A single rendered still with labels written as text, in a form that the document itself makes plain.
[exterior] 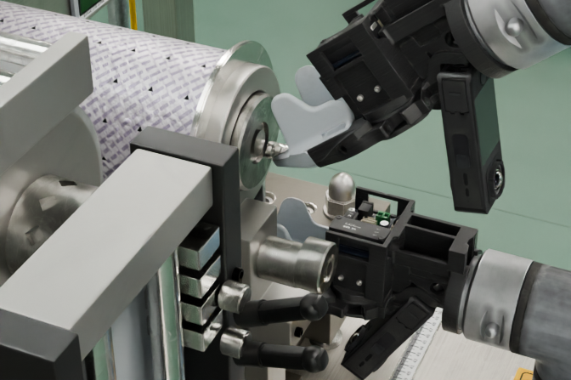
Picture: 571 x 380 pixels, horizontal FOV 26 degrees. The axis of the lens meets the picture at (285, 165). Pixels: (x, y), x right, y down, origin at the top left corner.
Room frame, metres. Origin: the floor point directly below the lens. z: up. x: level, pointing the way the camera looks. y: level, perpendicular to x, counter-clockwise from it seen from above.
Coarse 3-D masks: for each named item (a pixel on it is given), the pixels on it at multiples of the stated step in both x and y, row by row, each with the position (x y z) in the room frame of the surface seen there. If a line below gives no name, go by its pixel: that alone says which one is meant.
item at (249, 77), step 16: (256, 64) 0.81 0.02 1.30; (240, 80) 0.78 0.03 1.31; (256, 80) 0.79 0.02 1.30; (272, 80) 0.82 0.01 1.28; (224, 96) 0.76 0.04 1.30; (240, 96) 0.77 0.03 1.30; (272, 96) 0.82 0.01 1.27; (224, 112) 0.75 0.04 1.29; (208, 128) 0.75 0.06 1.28; (224, 128) 0.75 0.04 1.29; (224, 144) 0.74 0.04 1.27; (240, 192) 0.77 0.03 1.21; (256, 192) 0.79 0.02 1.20
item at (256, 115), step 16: (256, 96) 0.79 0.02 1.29; (240, 112) 0.77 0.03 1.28; (256, 112) 0.78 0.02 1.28; (272, 112) 0.80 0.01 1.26; (240, 128) 0.76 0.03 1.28; (256, 128) 0.78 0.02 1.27; (272, 128) 0.80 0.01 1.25; (240, 144) 0.75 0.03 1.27; (256, 144) 0.78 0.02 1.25; (240, 160) 0.75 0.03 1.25; (256, 160) 0.78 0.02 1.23; (240, 176) 0.75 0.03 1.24; (256, 176) 0.77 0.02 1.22
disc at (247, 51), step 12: (240, 48) 0.80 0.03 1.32; (252, 48) 0.82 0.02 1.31; (264, 48) 0.84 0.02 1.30; (228, 60) 0.78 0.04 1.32; (240, 60) 0.80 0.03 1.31; (252, 60) 0.82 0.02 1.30; (264, 60) 0.84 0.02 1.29; (216, 72) 0.77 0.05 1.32; (228, 72) 0.78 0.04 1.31; (216, 84) 0.76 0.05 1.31; (204, 96) 0.75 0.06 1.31; (216, 96) 0.76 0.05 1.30; (204, 108) 0.75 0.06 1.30; (204, 120) 0.74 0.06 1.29; (192, 132) 0.73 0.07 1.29; (204, 132) 0.74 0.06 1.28
